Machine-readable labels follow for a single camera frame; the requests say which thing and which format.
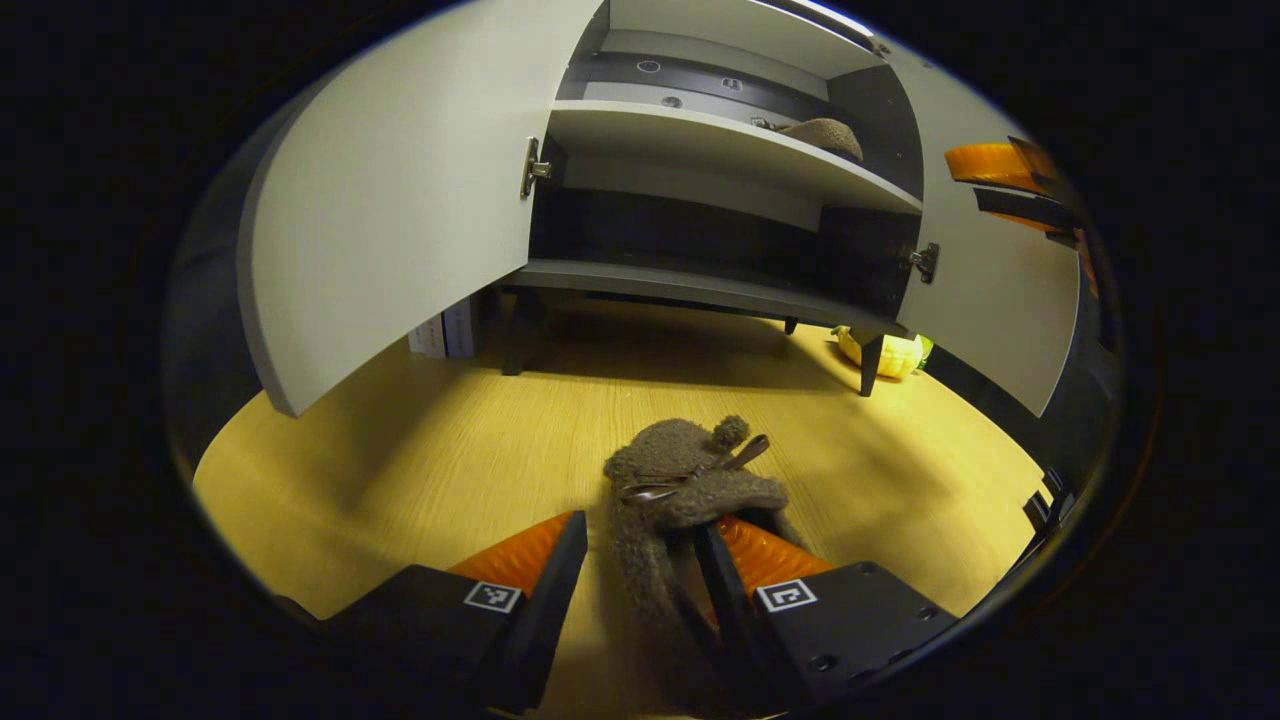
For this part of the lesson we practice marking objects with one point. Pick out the grey white shoe cabinet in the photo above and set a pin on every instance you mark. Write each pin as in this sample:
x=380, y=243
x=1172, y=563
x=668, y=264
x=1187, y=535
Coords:
x=700, y=130

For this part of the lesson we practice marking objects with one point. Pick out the white box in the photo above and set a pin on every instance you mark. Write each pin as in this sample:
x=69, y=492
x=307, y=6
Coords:
x=445, y=335

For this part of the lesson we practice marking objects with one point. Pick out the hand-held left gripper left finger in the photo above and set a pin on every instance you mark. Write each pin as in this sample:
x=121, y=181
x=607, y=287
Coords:
x=545, y=620

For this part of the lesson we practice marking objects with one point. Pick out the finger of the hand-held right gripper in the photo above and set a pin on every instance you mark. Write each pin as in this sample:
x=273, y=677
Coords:
x=1030, y=208
x=990, y=165

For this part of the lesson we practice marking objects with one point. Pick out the yellow soft object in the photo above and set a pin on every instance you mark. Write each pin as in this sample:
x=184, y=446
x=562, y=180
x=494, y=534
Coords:
x=905, y=355

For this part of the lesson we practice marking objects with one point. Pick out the brown fuzzy shoe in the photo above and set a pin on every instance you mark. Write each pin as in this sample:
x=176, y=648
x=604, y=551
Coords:
x=828, y=137
x=670, y=470

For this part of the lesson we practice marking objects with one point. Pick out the white cabinet door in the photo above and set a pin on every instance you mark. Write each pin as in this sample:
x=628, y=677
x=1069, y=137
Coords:
x=1000, y=310
x=400, y=200

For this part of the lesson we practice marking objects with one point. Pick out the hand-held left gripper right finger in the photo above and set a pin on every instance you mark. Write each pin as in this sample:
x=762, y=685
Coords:
x=748, y=625

